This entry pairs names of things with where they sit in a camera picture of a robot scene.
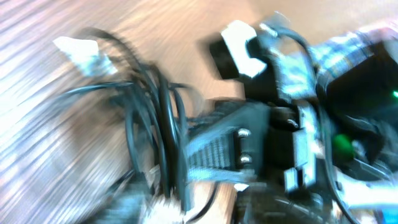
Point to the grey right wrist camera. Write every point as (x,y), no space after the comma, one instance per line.
(274,63)

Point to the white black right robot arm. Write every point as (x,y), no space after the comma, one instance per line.
(356,105)

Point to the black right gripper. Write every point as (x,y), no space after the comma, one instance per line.
(227,145)

